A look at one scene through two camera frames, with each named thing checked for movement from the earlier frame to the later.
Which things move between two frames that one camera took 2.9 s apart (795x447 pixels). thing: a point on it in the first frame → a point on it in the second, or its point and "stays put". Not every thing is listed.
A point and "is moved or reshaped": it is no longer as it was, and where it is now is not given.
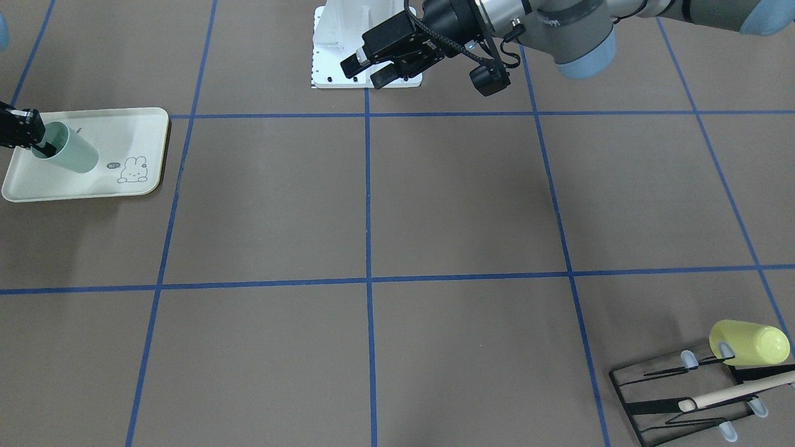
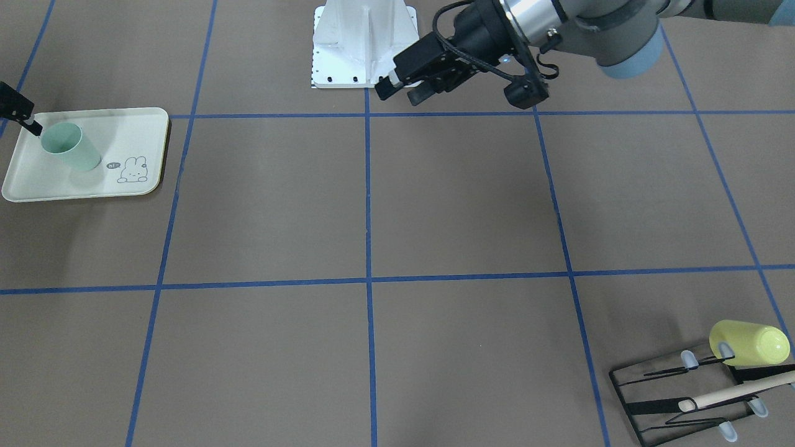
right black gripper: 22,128 → 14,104
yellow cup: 751,344 stays put
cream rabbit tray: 132,144 stays put
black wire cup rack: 684,393 stays put
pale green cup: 73,150 is moved or reshaped
